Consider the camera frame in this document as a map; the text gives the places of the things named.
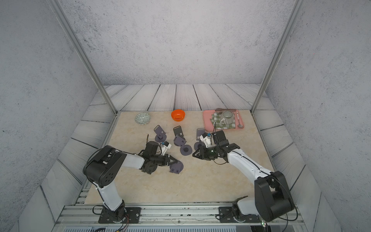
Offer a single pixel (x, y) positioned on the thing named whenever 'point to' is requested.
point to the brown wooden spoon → (219, 109)
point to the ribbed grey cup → (227, 117)
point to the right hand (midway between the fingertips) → (196, 155)
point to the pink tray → (208, 124)
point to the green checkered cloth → (216, 117)
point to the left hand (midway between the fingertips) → (178, 162)
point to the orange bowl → (178, 115)
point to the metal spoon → (240, 125)
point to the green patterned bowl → (142, 118)
